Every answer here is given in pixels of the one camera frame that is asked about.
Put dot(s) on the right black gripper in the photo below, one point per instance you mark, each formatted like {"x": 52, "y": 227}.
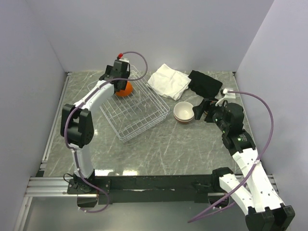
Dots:
{"x": 209, "y": 105}

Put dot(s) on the black base beam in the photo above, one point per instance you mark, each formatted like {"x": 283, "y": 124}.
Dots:
{"x": 143, "y": 189}

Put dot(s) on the tan floral bowl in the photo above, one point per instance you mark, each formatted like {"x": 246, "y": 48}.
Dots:
{"x": 183, "y": 111}

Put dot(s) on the aluminium frame rail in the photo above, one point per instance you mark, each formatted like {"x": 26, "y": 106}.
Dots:
{"x": 39, "y": 186}

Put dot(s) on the black folded cloth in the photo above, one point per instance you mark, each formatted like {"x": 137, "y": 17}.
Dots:
{"x": 204, "y": 85}

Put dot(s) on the white folded cloth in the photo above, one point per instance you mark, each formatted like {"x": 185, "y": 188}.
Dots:
{"x": 169, "y": 83}

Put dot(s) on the orange ceramic bowl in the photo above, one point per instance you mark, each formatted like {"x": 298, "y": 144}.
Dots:
{"x": 126, "y": 92}

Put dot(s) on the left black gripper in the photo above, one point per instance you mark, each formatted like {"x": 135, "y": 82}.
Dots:
{"x": 108, "y": 70}

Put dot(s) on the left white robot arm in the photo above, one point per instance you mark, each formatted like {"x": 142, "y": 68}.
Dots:
{"x": 77, "y": 124}

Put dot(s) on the white wire dish rack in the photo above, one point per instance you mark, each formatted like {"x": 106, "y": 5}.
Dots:
{"x": 128, "y": 117}

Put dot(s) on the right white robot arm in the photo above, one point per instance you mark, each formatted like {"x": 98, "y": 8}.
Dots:
{"x": 264, "y": 210}

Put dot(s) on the red ceramic bowl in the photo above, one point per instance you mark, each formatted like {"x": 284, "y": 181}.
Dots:
{"x": 183, "y": 121}

